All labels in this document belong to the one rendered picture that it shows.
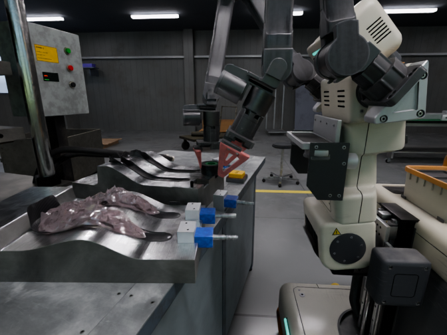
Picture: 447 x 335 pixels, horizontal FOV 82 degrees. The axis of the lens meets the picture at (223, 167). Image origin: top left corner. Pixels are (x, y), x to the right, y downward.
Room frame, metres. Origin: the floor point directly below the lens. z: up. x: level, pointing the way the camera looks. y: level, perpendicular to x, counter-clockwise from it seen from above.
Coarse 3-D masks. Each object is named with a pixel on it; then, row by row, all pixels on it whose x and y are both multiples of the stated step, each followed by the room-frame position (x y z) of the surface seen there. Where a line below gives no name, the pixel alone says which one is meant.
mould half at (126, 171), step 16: (144, 160) 0.96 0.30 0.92; (160, 160) 1.02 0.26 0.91; (96, 176) 0.95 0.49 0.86; (112, 176) 0.82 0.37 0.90; (128, 176) 0.81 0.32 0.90; (160, 176) 0.88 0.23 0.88; (176, 176) 0.87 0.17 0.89; (192, 176) 0.86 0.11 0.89; (208, 176) 0.86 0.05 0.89; (80, 192) 0.87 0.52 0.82; (96, 192) 0.85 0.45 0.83; (144, 192) 0.79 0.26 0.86; (160, 192) 0.77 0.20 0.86; (176, 192) 0.75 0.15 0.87; (192, 192) 0.73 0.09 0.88; (208, 192) 0.81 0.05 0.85
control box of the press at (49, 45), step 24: (0, 24) 1.22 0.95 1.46; (0, 48) 1.23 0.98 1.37; (48, 48) 1.29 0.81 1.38; (72, 48) 1.41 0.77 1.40; (48, 72) 1.27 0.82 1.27; (72, 72) 1.39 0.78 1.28; (48, 96) 1.25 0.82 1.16; (72, 96) 1.37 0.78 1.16; (48, 120) 1.32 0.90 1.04; (72, 168) 1.36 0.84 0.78
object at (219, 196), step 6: (216, 192) 0.79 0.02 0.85; (222, 192) 0.79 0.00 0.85; (216, 198) 0.77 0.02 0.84; (222, 198) 0.76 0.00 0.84; (228, 198) 0.77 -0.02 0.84; (234, 198) 0.77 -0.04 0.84; (216, 204) 0.77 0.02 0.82; (222, 204) 0.77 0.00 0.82; (228, 204) 0.76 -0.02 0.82; (234, 204) 0.76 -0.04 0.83; (252, 204) 0.76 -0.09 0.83; (222, 210) 0.76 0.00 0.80
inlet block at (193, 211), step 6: (192, 204) 0.63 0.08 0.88; (198, 204) 0.63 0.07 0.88; (186, 210) 0.60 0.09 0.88; (192, 210) 0.60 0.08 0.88; (198, 210) 0.60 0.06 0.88; (204, 210) 0.62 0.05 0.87; (210, 210) 0.62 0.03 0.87; (186, 216) 0.60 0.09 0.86; (192, 216) 0.60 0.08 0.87; (198, 216) 0.60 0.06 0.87; (204, 216) 0.60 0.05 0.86; (210, 216) 0.60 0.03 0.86; (216, 216) 0.61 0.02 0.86; (222, 216) 0.61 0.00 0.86; (228, 216) 0.61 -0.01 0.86; (234, 216) 0.61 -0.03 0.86; (204, 222) 0.60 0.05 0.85; (210, 222) 0.60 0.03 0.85
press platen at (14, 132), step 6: (0, 126) 1.07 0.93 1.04; (6, 126) 1.07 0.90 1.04; (12, 126) 1.07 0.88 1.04; (0, 132) 0.97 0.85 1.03; (6, 132) 0.99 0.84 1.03; (12, 132) 1.01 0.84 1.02; (18, 132) 1.03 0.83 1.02; (24, 132) 1.06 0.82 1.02; (0, 138) 0.97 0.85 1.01; (6, 138) 0.99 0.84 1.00; (12, 138) 1.01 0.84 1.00; (18, 138) 1.03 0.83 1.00; (24, 138) 1.05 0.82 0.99
